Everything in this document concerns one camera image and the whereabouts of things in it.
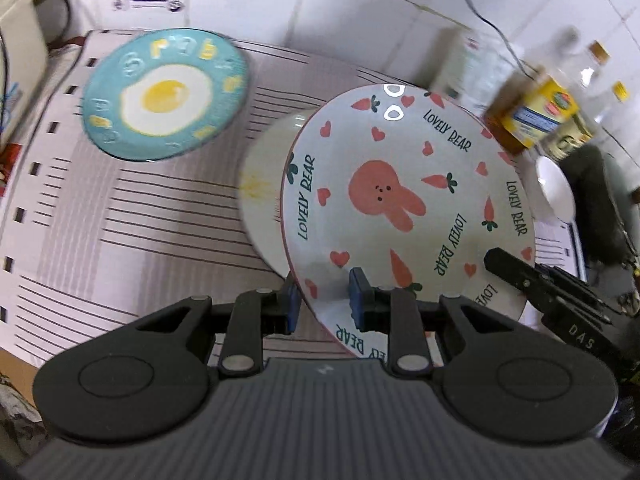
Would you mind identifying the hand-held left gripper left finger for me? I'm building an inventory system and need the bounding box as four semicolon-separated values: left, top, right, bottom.
122;272;301;379

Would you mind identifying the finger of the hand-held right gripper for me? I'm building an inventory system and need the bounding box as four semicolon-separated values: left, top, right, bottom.
483;247;612;323

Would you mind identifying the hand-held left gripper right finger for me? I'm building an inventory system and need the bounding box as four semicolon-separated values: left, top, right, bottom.
348;267;521;378

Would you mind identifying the white plate with pink rabbit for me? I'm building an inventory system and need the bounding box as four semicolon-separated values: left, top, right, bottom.
280;82;537;361

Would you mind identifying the blue plate with fried egg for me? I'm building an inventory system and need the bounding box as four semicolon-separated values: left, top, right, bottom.
81;28;249;162

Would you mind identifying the dark cooking pot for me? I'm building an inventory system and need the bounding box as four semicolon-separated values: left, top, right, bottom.
560;144;640;267

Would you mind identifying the glass pot lid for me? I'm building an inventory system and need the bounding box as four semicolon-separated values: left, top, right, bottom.
604;160;640;243

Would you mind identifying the plain cream plate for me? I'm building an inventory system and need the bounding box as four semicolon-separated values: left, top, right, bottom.
238;108;321;281

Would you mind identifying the striped table cloth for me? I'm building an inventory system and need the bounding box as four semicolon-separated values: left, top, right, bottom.
0;30;591;367

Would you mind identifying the clear bottle with yellow cap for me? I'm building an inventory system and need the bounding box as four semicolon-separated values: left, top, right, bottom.
544;81;630;162

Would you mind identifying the oil bottle with yellow label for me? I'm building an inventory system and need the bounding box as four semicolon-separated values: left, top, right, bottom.
484;40;612;157

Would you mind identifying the white plastic bag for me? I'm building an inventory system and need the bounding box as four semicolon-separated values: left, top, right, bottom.
431;30;481;102

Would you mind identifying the white appliance with sticker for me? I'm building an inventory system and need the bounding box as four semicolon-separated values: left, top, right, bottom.
67;0;313;47

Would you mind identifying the beige plastic container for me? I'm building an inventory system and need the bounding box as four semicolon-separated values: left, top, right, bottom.
0;0;51;153

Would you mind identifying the thin black cable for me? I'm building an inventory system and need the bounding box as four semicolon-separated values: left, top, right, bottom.
440;0;533;73

